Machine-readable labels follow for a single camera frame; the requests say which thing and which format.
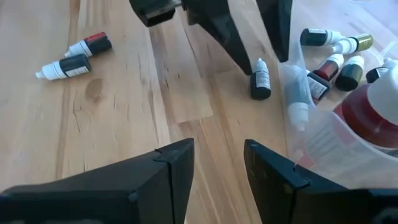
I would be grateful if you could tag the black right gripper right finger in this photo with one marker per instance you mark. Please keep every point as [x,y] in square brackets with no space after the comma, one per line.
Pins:
[295,199]

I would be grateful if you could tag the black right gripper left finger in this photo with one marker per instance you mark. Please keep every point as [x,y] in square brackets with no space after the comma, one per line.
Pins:
[124,193]

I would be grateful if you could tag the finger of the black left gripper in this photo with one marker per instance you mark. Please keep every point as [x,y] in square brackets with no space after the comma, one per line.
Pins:
[276,28]
[224,34]

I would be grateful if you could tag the small dark food coloring bottle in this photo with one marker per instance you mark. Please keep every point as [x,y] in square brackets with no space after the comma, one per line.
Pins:
[320,36]
[377,73]

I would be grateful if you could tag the small red food coloring bottle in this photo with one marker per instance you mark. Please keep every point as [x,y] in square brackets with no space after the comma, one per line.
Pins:
[328,68]
[93,43]

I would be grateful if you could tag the small yellow food coloring bottle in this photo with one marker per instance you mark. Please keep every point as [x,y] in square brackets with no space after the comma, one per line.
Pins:
[357,43]

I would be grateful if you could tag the small green food coloring bottle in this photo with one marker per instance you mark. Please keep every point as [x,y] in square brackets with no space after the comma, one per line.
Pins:
[348,76]

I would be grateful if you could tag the large red food coloring bottle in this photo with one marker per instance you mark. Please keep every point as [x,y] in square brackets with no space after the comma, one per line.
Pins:
[370,115]

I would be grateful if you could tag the clear plastic container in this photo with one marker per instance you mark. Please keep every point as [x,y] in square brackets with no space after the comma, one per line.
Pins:
[342,161]

